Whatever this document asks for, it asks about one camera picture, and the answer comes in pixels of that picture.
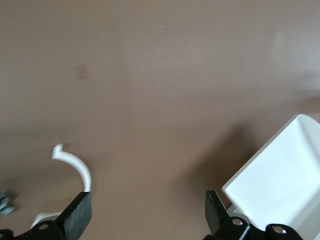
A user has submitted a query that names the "small silver black part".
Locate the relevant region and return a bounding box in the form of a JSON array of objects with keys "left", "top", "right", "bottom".
[{"left": 0, "top": 190, "right": 17, "bottom": 217}]

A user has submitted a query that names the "white square tray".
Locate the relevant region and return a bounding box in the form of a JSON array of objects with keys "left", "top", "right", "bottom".
[{"left": 221, "top": 113, "right": 320, "bottom": 235}]

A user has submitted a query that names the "white curved plastic arc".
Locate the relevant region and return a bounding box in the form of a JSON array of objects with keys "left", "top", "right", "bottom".
[{"left": 30, "top": 142, "right": 93, "bottom": 230}]

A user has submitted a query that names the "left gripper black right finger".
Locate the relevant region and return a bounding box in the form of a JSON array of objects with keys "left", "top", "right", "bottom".
[{"left": 205, "top": 189, "right": 305, "bottom": 240}]

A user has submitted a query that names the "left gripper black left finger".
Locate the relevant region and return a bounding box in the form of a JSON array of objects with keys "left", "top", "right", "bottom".
[{"left": 0, "top": 191, "right": 93, "bottom": 240}]

